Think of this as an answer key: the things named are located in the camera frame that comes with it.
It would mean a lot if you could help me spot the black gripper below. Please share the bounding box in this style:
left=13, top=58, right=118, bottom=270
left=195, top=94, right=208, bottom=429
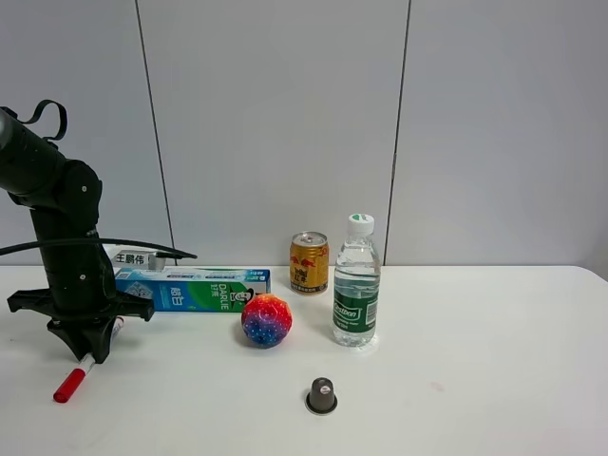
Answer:
left=8, top=289, right=155, bottom=364

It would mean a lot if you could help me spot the red and white marker pen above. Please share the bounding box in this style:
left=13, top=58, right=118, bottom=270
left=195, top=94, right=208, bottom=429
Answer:
left=52, top=316, right=126, bottom=405

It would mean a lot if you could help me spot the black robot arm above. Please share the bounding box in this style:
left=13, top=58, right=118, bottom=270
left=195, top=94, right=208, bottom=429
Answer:
left=1, top=108, right=154, bottom=364

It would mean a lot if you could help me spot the white name label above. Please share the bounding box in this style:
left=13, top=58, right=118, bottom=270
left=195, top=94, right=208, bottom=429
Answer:
left=111, top=250, right=158, bottom=270

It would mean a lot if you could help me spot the blue green toothpaste box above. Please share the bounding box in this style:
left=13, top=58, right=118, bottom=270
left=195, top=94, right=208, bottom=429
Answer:
left=115, top=267, right=271, bottom=314

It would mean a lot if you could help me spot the rainbow spiky ball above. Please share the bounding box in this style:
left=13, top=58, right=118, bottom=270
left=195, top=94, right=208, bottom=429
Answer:
left=241, top=294, right=293, bottom=349

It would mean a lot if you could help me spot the gold energy drink can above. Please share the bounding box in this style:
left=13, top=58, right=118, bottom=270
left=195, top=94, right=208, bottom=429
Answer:
left=289, top=231, right=330, bottom=295

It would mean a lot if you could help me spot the grey coffee capsule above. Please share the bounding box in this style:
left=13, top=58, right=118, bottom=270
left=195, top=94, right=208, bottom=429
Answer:
left=305, top=377, right=337, bottom=415

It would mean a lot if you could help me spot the clear water bottle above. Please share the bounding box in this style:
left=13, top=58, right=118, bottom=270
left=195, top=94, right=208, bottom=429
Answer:
left=332, top=213, right=381, bottom=348

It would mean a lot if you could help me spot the black cable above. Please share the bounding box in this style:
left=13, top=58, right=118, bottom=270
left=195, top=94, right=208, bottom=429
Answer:
left=0, top=237, right=199, bottom=261

